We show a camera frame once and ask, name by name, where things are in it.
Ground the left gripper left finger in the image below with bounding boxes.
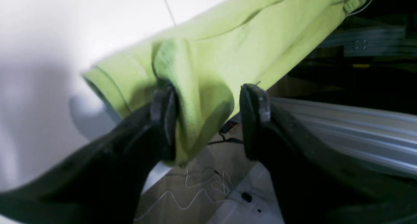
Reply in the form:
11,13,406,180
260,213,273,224
0,84,178,224

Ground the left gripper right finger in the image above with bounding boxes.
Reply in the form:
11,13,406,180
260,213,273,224
239,84,417,224

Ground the green t-shirt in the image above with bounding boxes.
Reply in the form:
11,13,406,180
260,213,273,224
83,0,368,166

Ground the white cable on floor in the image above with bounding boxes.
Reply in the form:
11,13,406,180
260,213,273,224
134,165,248,222

